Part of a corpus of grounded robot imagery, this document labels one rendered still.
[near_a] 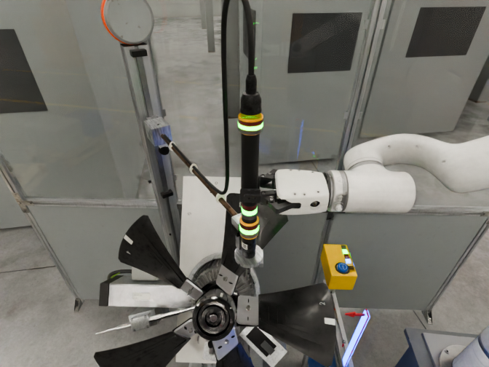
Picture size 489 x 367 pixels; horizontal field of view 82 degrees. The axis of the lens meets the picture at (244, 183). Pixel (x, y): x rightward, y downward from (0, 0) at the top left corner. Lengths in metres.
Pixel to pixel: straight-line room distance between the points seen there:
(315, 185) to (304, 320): 0.48
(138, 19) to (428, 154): 0.92
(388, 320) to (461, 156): 1.97
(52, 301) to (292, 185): 2.40
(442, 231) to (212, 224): 1.34
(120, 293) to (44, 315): 1.62
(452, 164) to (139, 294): 0.94
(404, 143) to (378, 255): 1.36
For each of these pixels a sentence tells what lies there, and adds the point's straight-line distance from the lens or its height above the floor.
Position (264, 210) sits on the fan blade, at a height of 1.43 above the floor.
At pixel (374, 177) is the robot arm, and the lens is 0.60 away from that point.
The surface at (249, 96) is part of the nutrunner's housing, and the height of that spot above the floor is 1.83.
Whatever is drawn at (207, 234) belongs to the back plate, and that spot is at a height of 1.20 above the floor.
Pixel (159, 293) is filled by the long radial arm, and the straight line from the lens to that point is 1.06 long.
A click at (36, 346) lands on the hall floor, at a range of 2.58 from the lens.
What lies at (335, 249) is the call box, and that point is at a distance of 1.26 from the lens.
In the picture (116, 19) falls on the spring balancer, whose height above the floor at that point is 1.88.
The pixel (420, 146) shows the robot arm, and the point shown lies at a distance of 0.63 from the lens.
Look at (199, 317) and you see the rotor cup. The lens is 0.88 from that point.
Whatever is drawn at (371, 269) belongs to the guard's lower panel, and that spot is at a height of 0.49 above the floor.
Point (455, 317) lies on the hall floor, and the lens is 2.73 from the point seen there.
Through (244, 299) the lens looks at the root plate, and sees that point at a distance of 0.93.
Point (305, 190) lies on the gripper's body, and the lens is 0.55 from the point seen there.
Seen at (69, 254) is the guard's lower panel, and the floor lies 0.55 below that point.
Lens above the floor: 1.98
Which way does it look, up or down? 36 degrees down
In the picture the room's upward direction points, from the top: straight up
